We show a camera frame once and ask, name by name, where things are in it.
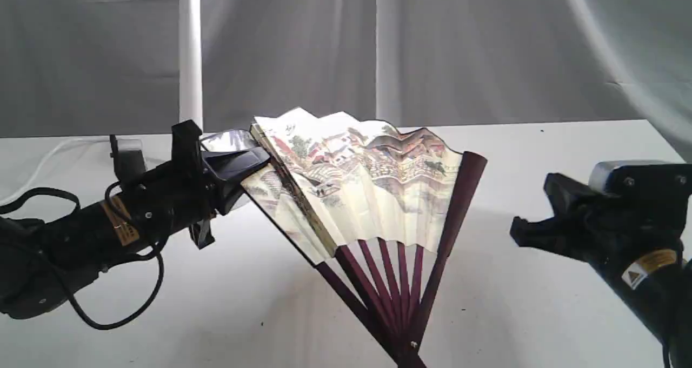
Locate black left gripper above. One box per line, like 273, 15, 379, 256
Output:
108, 120, 270, 249

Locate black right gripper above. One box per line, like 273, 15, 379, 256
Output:
510, 172, 690, 298

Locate painted paper folding fan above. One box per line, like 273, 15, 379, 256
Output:
200, 107, 488, 368

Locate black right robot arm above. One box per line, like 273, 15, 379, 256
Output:
510, 164, 690, 367

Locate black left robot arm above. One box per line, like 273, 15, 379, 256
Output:
2, 120, 270, 331

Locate white desk lamp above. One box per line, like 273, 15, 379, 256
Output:
178, 0, 204, 130

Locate grey backdrop curtain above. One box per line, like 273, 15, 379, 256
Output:
1, 0, 690, 161

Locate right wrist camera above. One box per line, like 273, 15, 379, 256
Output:
588, 159, 691, 198

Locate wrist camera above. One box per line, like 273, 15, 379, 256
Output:
588, 159, 691, 198
109, 135, 148, 188

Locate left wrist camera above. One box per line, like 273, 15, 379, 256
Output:
109, 135, 148, 188

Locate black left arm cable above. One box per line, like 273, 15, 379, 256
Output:
0, 182, 165, 331

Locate white power cable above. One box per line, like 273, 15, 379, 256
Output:
0, 137, 117, 204

